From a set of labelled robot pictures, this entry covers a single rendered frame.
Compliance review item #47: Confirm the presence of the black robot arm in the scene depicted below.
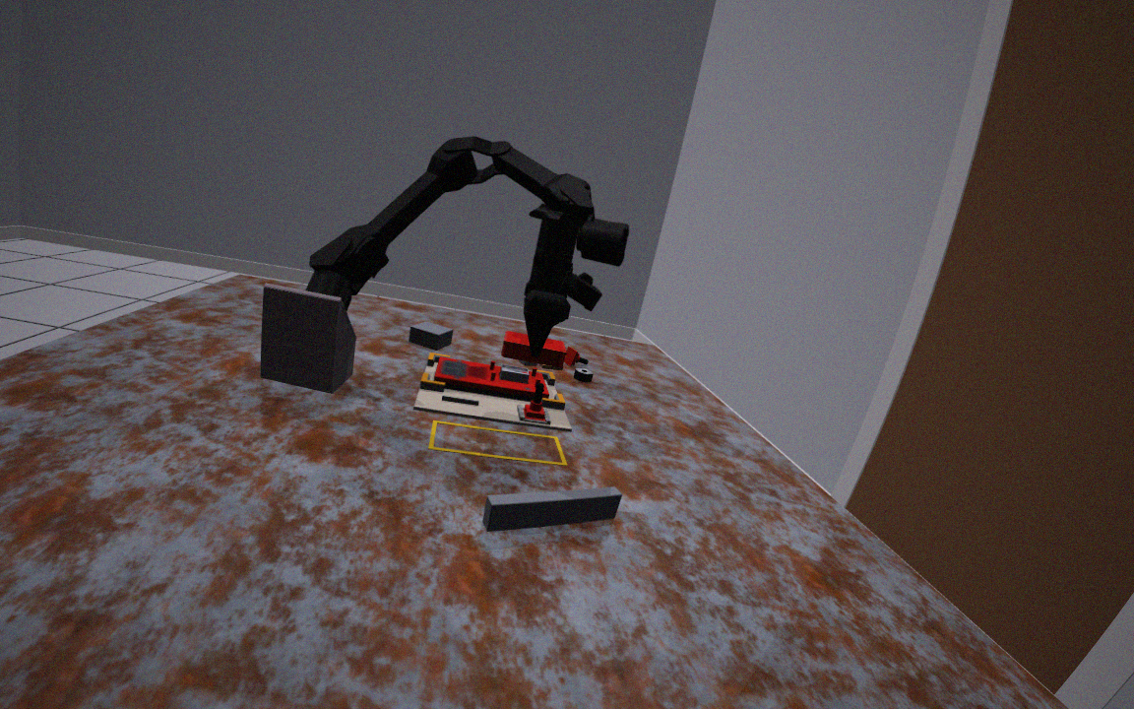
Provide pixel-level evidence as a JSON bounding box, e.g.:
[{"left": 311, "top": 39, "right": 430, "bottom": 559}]
[{"left": 306, "top": 136, "right": 629, "bottom": 311}]

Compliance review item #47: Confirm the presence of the yellow rectangular frame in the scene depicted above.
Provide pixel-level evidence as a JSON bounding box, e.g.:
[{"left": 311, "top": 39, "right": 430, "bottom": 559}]
[{"left": 428, "top": 420, "right": 568, "bottom": 466}]

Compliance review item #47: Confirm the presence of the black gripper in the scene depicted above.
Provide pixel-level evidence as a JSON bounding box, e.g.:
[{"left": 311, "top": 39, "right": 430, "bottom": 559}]
[{"left": 524, "top": 248, "right": 573, "bottom": 357}]

